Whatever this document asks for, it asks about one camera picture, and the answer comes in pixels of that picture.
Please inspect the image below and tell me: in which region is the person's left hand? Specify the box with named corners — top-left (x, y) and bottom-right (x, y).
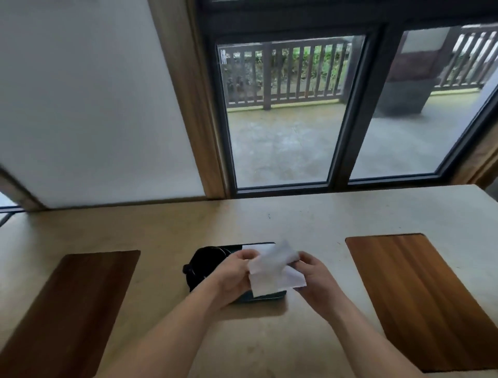
top-left (210, 249), bottom-right (260, 308)

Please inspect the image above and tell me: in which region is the person's right hand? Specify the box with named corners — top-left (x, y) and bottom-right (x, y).
top-left (287, 251), bottom-right (351, 320)

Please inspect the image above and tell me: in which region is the black saucer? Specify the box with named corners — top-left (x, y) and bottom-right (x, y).
top-left (186, 246), bottom-right (234, 293)

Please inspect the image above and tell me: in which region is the dark green tray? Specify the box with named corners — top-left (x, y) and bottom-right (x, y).
top-left (188, 242), bottom-right (288, 305)

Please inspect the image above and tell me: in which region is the person's left forearm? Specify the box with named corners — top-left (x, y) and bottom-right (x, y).
top-left (95, 288), bottom-right (238, 378)

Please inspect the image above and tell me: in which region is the person's right forearm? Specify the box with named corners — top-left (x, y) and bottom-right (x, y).
top-left (328, 298), bottom-right (425, 378)

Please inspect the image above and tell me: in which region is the brown wooden placemat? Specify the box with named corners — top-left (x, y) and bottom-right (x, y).
top-left (0, 250), bottom-right (142, 378)
top-left (345, 233), bottom-right (498, 373)

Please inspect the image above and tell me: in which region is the wooden balcony railing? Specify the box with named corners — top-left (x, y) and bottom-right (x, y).
top-left (219, 23), bottom-right (498, 112)

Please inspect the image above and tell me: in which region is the dark outdoor pillar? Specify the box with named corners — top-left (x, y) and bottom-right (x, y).
top-left (373, 27), bottom-right (464, 117)

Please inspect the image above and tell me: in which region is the dark window frame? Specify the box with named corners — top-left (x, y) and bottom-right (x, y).
top-left (0, 206), bottom-right (24, 226)
top-left (194, 0), bottom-right (498, 199)

